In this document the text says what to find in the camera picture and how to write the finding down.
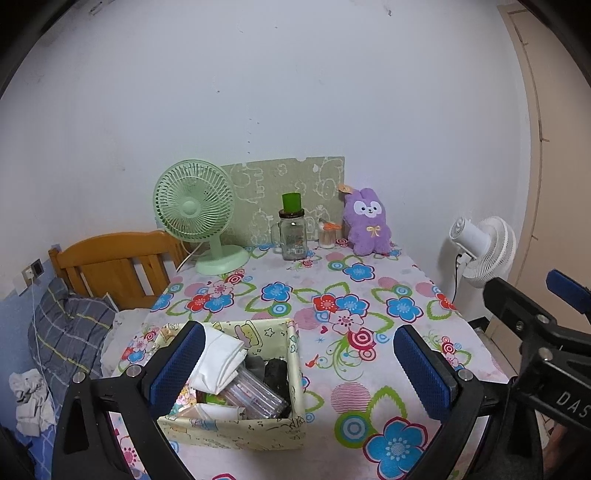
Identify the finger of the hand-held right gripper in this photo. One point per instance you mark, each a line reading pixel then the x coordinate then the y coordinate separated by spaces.
pixel 517 309
pixel 568 284

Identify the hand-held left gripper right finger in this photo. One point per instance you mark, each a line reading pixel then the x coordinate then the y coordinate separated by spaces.
pixel 425 374

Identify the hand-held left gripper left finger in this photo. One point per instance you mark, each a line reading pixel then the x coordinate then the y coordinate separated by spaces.
pixel 178 364

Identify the white thin cloth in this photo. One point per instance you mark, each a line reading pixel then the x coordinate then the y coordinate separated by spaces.
pixel 212 376

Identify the orange green snack packet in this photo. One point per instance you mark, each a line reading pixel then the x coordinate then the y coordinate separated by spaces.
pixel 217 399

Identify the pink yellow tissue pack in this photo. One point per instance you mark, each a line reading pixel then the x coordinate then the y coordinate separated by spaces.
pixel 203 412

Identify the grey sock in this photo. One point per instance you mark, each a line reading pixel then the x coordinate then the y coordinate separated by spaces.
pixel 255 364

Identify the clear plastic bottle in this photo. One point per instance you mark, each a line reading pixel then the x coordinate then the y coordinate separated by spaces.
pixel 251 397

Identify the yellow fabric storage box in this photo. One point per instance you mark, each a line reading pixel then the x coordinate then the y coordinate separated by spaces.
pixel 258 434

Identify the white standing fan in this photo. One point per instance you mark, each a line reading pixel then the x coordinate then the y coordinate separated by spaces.
pixel 496 249

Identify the white blanket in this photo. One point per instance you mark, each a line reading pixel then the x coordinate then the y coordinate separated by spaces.
pixel 122 327

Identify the beige door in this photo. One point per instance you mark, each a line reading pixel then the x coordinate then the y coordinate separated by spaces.
pixel 563 184

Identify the plaid pillow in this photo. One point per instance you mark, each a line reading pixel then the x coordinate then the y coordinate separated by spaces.
pixel 69 323

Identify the wooden chair headboard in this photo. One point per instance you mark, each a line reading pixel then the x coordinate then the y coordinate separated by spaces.
pixel 111 263

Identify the floral tablecloth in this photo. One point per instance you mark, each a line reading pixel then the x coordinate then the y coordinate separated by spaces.
pixel 295 277

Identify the white crumpled cloth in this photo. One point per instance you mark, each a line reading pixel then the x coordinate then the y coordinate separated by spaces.
pixel 32 406

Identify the purple plush toy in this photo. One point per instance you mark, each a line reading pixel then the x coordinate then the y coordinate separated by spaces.
pixel 367 230

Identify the green desk fan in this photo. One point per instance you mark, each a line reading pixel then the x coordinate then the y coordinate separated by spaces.
pixel 194 207

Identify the toothpick container orange lid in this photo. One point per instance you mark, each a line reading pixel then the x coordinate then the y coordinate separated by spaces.
pixel 328 239

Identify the glass jar green lid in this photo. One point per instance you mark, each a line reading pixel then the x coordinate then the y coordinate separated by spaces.
pixel 293 240

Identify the green patterned board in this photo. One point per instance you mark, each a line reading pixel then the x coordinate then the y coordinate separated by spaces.
pixel 277 180

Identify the wall socket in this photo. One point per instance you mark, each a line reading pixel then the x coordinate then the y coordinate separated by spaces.
pixel 34 268

